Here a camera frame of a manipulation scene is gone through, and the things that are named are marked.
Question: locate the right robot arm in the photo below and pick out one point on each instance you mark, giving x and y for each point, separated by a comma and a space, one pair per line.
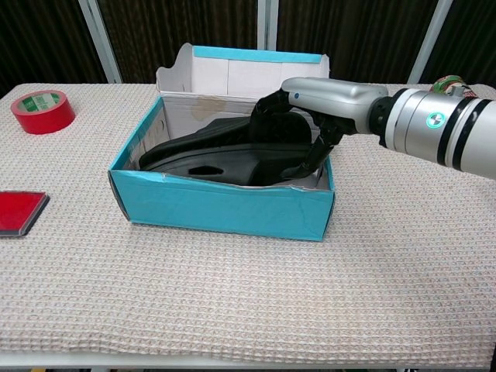
438, 128

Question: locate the white partition post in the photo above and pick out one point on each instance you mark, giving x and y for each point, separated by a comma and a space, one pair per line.
268, 23
430, 38
98, 38

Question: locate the black slide sandal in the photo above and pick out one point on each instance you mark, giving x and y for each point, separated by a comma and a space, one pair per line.
232, 160
279, 129

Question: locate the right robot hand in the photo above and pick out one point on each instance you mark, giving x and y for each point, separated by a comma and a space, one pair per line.
329, 100

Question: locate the red tape roll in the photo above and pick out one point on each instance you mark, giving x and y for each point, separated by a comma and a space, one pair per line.
46, 120

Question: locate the green Pringles can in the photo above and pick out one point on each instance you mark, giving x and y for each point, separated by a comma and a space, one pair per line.
451, 85

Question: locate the light blue cardboard box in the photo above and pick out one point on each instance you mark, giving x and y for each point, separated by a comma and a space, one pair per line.
217, 209

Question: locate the beige woven table cloth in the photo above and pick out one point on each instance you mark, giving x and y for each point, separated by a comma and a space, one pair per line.
232, 302

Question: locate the red flat rectangular pad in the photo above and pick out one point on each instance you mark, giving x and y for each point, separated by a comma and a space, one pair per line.
17, 211

